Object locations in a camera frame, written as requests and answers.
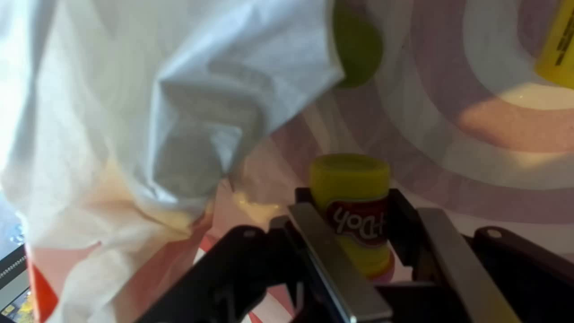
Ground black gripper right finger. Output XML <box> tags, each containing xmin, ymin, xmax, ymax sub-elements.
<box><xmin>386</xmin><ymin>188</ymin><xmax>574</xmax><ymax>323</ymax></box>

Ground white plastic bag red print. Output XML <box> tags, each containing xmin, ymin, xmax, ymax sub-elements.
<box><xmin>0</xmin><ymin>0</ymin><xmax>574</xmax><ymax>323</ymax></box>

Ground yellow container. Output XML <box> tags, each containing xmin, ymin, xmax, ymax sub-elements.
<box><xmin>533</xmin><ymin>0</ymin><xmax>574</xmax><ymax>93</ymax></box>

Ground green ball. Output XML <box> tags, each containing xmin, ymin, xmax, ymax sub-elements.
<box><xmin>330</xmin><ymin>0</ymin><xmax>386</xmax><ymax>89</ymax></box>

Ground yellow play-doh can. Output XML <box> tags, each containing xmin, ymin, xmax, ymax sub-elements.
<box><xmin>307</xmin><ymin>152</ymin><xmax>399</xmax><ymax>281</ymax></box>

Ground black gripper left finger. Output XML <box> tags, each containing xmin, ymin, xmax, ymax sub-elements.
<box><xmin>135</xmin><ymin>201</ymin><xmax>395</xmax><ymax>323</ymax></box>

